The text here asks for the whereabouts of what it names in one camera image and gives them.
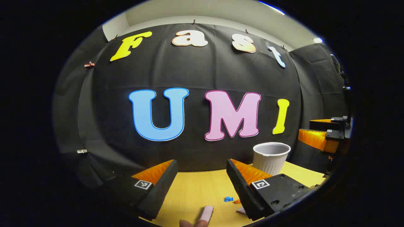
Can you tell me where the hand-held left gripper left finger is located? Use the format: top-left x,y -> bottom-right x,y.
101,160 -> 178,220

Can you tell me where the small pink broom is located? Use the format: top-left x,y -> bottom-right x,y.
199,206 -> 214,223

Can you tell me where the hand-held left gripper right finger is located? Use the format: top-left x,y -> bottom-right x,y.
226,159 -> 316,221

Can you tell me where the white ribbed garbage bin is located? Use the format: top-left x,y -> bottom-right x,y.
253,142 -> 291,176

